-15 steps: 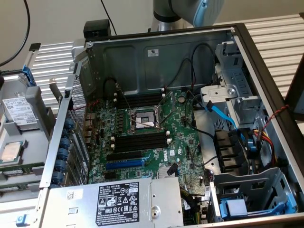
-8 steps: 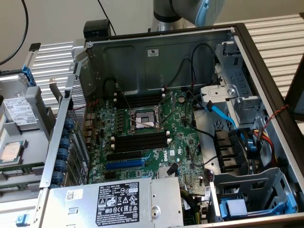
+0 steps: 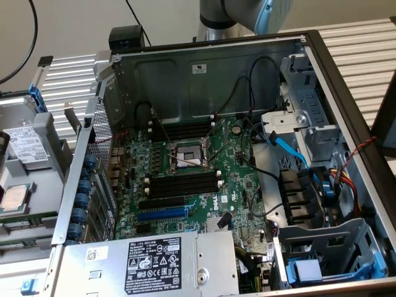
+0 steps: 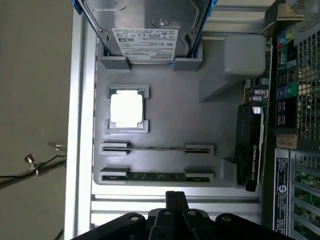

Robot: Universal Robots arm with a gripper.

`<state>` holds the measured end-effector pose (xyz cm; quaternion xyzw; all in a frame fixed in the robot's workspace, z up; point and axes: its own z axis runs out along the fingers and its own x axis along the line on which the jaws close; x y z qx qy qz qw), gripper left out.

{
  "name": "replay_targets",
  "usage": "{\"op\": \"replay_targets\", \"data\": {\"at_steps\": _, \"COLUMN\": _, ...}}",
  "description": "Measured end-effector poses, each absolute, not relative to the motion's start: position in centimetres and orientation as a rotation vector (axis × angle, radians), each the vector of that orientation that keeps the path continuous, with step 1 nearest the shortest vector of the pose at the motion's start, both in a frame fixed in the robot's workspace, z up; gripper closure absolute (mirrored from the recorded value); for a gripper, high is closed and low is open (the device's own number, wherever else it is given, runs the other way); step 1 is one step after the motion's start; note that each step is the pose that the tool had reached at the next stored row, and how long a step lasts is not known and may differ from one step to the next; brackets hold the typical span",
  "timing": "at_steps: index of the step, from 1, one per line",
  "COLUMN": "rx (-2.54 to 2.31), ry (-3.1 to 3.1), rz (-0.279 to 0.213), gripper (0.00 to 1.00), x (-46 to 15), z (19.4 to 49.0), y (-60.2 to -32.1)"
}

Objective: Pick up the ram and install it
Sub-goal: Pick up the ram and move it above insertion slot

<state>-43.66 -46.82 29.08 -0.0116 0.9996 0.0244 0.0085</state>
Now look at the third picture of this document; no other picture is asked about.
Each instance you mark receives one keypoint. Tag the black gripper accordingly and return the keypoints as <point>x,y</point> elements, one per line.
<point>4,148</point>

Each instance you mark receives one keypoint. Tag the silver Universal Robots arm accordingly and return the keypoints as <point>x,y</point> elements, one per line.
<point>216,12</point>

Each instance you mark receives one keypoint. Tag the hard disk with white label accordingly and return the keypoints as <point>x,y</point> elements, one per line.
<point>28,145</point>

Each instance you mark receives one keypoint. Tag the CPU chip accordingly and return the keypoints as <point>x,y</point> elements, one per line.
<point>15,198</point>

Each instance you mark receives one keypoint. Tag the grey parts rack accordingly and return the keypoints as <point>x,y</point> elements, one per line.
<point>46,191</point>

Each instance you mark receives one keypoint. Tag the blue expansion card clip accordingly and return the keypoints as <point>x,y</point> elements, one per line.
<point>90,161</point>
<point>82,200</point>
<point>84,185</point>
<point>75,231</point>
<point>80,215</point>

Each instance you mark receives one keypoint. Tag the black table end cap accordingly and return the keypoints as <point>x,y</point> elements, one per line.
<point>45,61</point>

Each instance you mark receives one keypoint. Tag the metal rear port block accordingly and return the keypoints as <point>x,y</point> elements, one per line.
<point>119,164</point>

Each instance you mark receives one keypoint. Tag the blue plastic latch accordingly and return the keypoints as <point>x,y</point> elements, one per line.
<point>29,287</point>

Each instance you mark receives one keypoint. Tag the silver power supply unit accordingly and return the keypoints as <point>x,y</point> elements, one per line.
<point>92,272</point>

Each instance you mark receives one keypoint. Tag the short black expansion slot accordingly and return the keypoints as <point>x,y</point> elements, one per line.
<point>143,228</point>

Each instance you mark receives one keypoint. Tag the black box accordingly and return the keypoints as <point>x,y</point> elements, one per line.
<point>127,37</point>

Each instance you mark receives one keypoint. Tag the long black expansion slot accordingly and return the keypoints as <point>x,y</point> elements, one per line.
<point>161,203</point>

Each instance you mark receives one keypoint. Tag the blue expansion slot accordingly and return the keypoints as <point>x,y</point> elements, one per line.
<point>161,214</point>

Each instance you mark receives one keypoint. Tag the metal CPU socket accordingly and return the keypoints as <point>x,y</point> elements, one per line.
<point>188,153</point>

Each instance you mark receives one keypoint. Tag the metal socket cover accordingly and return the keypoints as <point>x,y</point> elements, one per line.
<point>221,130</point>

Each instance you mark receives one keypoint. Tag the small silver heat sink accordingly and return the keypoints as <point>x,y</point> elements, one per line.
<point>212,224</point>

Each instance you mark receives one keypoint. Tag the green Dell motherboard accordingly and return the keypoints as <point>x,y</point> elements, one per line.
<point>232,176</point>

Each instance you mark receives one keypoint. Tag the round coin battery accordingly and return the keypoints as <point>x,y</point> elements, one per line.
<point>237,129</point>

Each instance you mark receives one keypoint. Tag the open metal PC case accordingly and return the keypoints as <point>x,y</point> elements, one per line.
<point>241,62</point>

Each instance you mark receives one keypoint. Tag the black plastic shroud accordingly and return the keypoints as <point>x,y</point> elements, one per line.
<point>297,195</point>

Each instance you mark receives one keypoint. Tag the metal disk bay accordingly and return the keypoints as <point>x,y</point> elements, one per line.
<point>312,102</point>

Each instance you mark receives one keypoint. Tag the blue disk tray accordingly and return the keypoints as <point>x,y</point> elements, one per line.
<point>306,272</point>

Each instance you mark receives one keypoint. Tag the grey disk bay cage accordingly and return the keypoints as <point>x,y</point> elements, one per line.
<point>340,238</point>

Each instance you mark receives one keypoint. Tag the dark side panel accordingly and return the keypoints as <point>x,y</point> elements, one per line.
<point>386,123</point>

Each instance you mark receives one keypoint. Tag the blue plastic disk bracket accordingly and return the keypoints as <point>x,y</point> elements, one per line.
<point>37,99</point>

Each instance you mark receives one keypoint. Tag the metal slot cover bracket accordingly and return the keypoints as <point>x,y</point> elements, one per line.
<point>72,119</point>

